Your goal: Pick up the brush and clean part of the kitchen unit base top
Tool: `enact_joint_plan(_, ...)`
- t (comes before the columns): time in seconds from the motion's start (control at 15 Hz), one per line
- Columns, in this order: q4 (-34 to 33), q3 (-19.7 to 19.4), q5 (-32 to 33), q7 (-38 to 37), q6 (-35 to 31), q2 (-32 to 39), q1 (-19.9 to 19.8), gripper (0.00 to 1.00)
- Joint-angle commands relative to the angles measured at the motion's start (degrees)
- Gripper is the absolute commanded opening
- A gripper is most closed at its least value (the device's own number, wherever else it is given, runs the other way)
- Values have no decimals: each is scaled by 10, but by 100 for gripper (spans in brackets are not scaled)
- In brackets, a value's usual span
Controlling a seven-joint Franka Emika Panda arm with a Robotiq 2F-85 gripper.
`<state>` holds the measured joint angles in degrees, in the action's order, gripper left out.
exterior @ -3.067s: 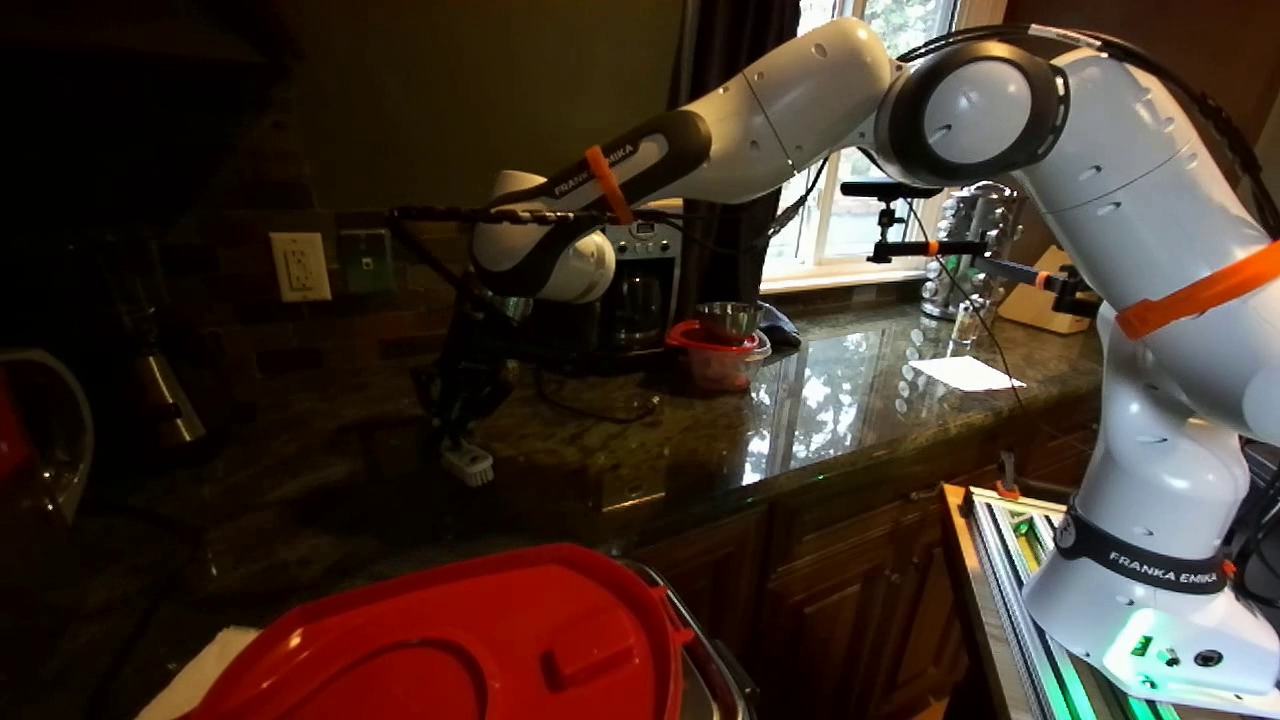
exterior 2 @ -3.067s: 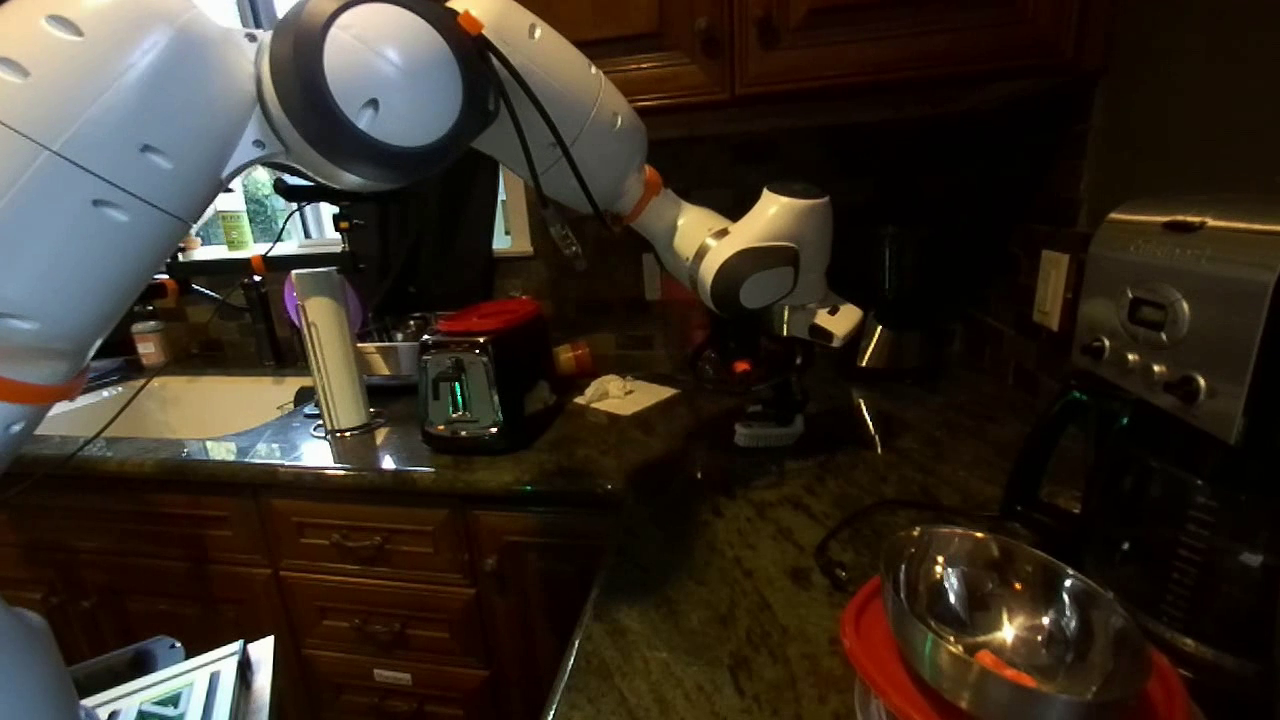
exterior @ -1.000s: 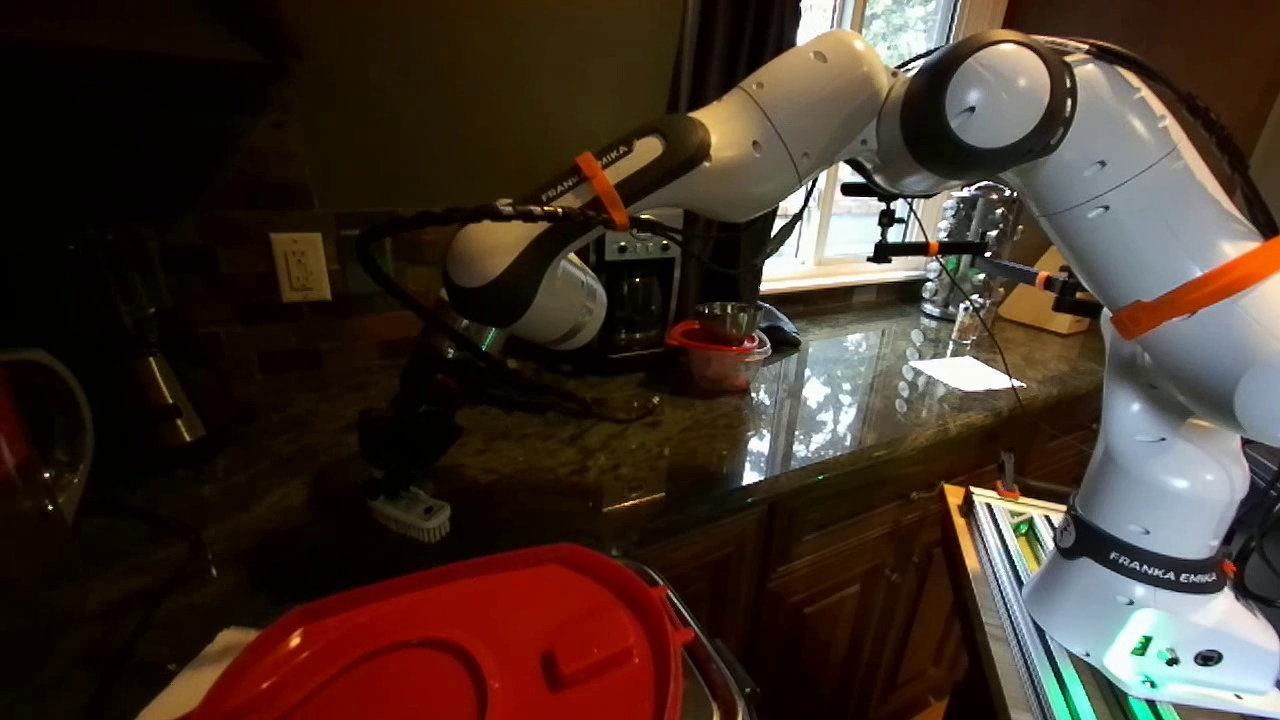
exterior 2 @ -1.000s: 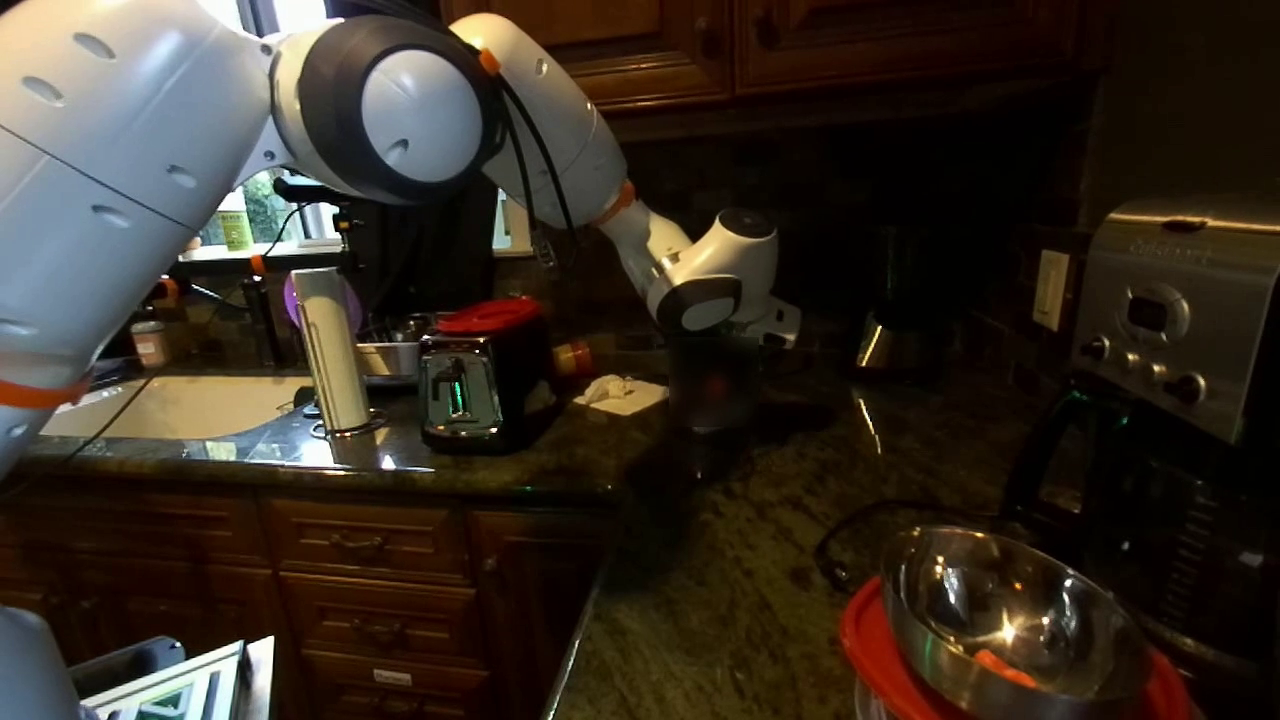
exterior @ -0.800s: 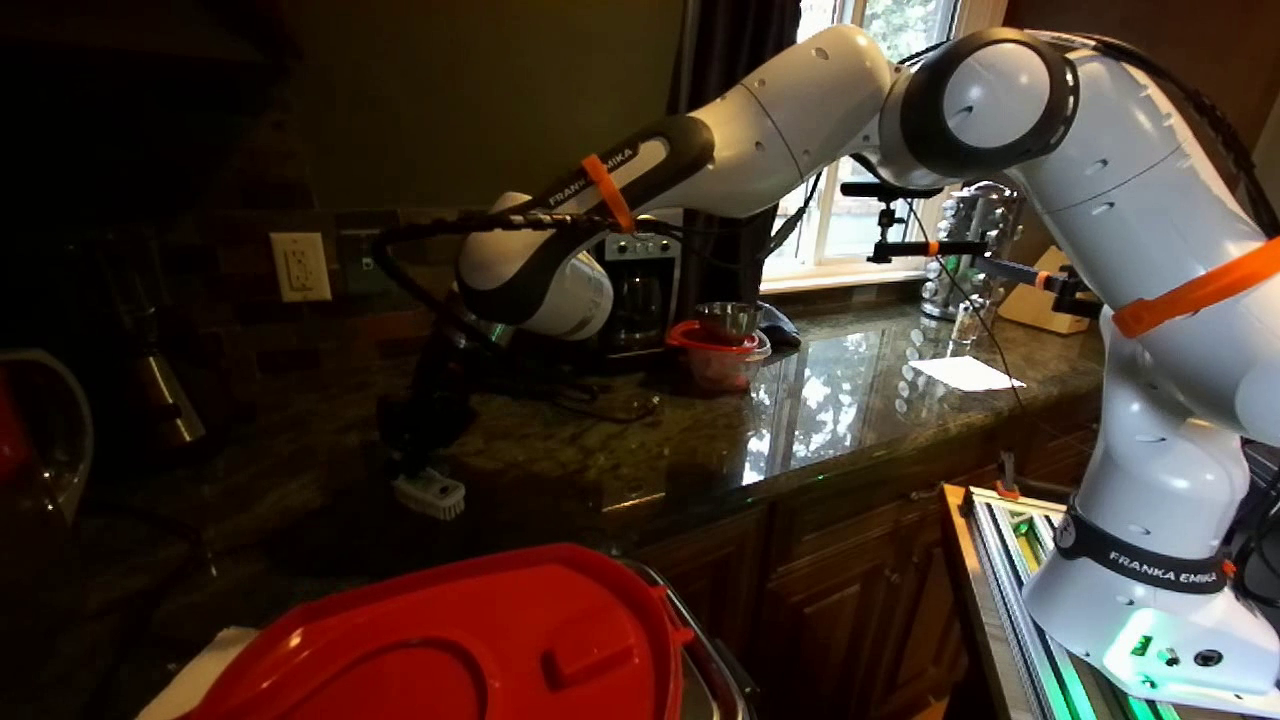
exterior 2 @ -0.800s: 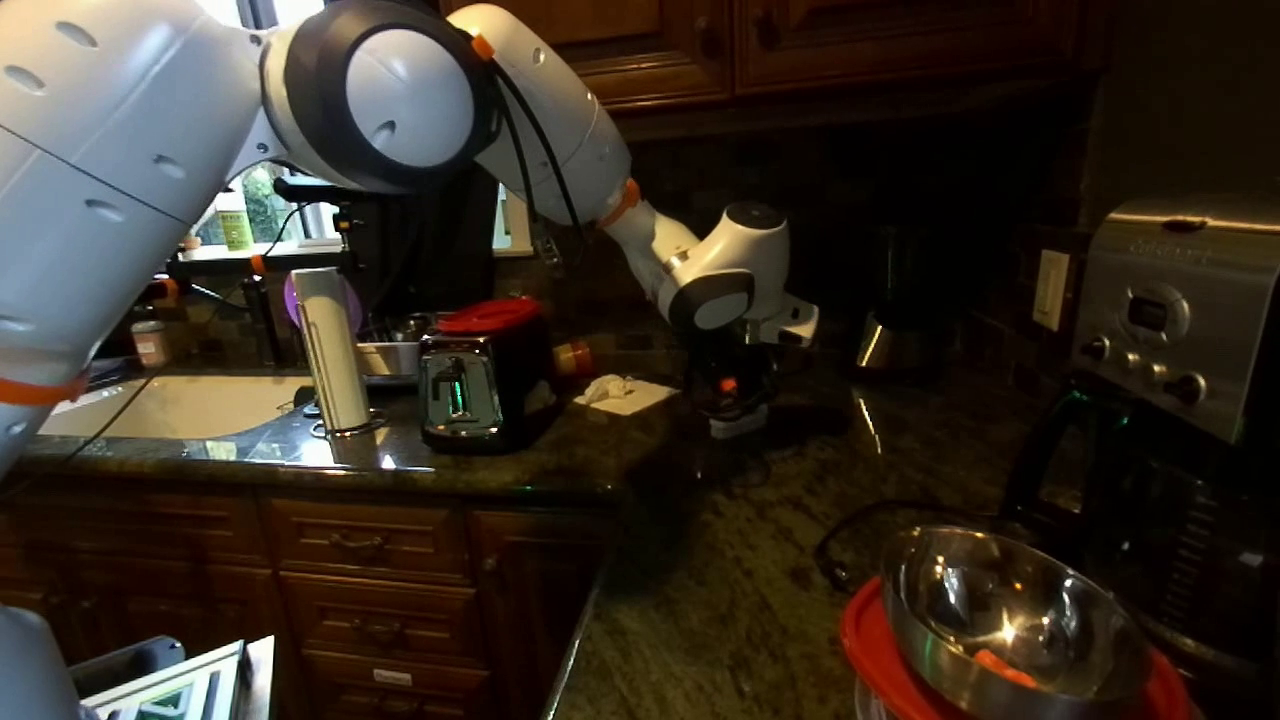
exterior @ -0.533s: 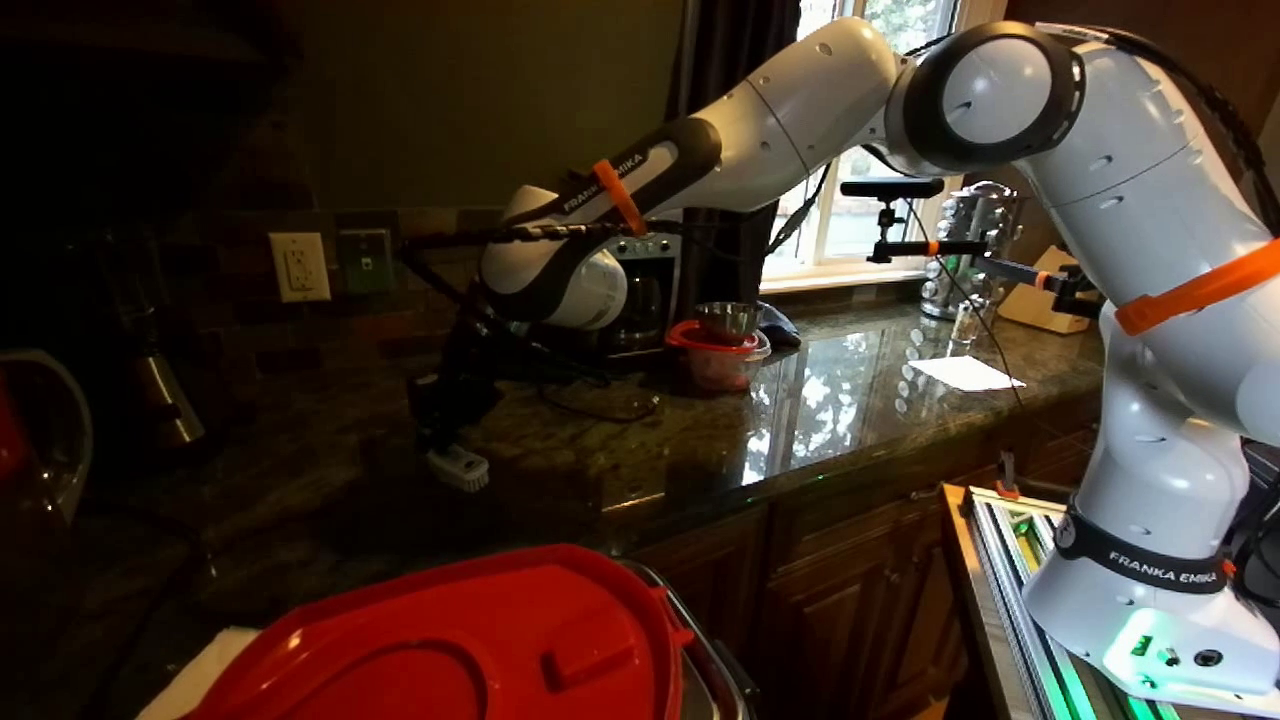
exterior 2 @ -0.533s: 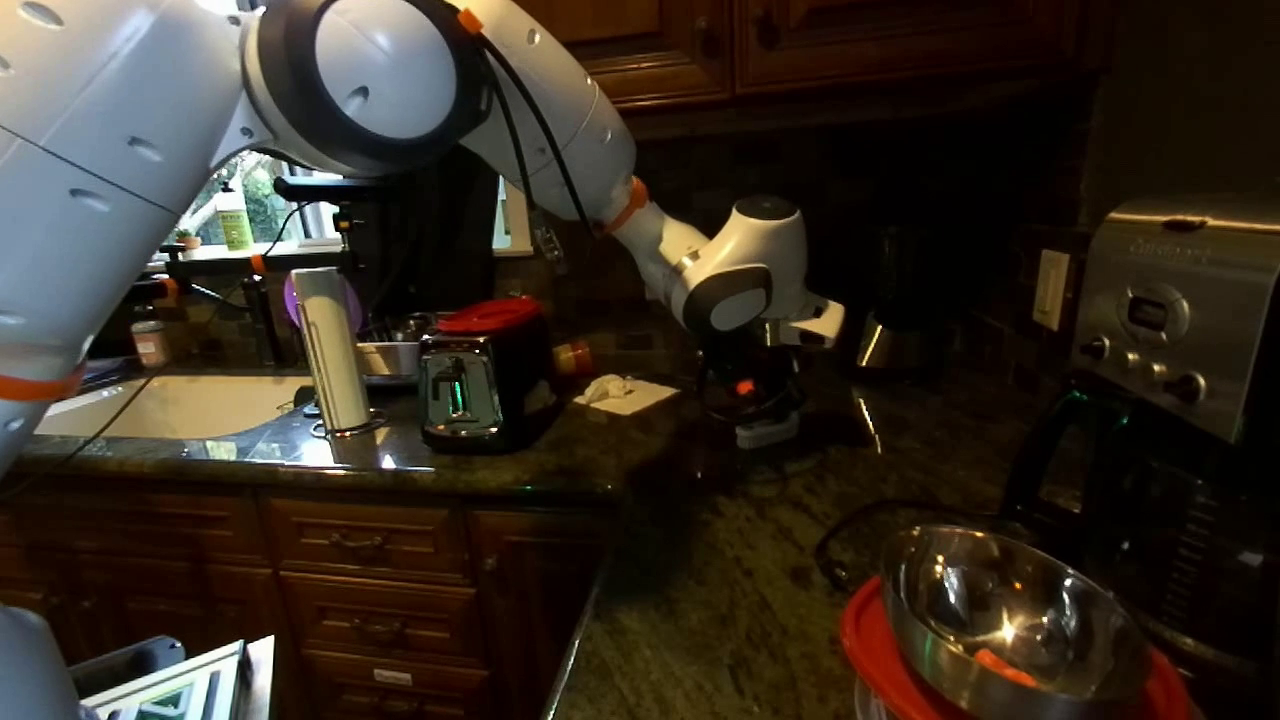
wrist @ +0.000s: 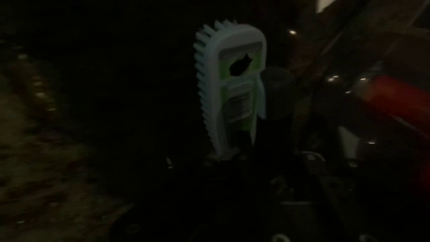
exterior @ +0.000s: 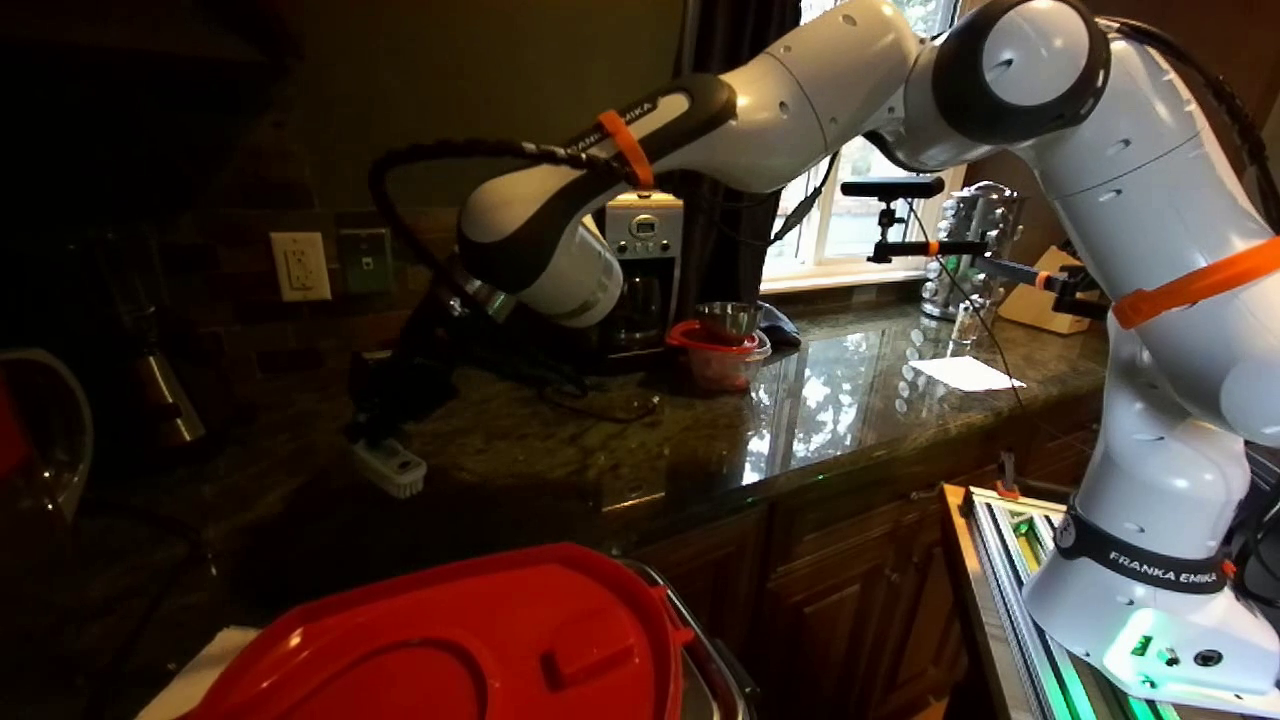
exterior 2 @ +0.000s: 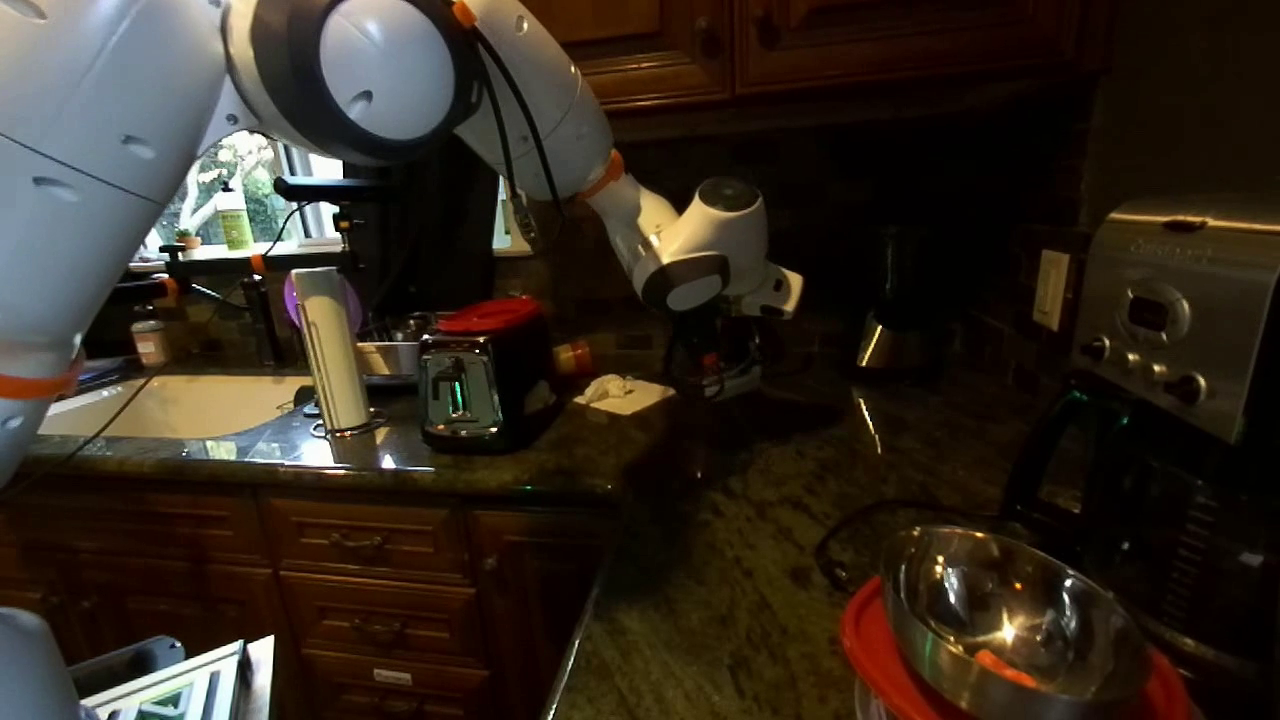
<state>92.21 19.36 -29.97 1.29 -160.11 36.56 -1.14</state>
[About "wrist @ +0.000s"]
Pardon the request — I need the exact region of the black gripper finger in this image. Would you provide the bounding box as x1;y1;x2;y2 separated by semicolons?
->
251;66;293;157

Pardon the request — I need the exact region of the black toaster red top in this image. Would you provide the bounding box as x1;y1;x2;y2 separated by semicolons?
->
308;28;430;207

